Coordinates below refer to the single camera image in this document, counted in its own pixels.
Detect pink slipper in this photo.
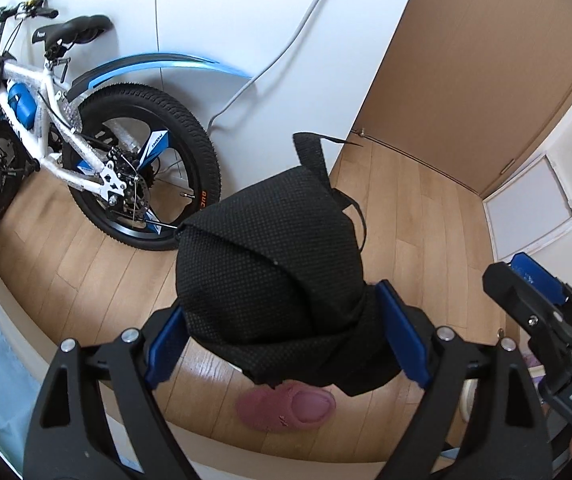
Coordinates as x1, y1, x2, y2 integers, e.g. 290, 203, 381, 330
236, 379, 338, 433

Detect grey wall cable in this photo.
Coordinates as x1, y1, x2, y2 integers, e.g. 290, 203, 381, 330
207, 0, 349, 133

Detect brown wooden door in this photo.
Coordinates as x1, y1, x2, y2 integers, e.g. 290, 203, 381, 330
351, 0, 572, 196

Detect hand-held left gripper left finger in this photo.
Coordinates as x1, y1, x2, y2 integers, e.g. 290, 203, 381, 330
23, 305, 202, 480

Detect black fabric bag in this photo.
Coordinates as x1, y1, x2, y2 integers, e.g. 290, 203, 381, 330
175, 132, 402, 396

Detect blue bicycle water bottle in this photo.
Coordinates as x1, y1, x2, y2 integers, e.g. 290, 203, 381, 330
7, 82, 40, 132

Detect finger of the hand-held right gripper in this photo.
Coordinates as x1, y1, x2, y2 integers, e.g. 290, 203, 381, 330
510, 252, 572, 307
482, 261, 572, 392

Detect white blue bicycle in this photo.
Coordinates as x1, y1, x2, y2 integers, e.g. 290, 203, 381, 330
0, 0, 254, 253

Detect white framed panel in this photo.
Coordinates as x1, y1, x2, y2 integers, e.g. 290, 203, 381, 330
482, 152, 572, 263

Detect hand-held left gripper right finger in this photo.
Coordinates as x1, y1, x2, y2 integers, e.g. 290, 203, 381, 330
373, 280, 552, 480

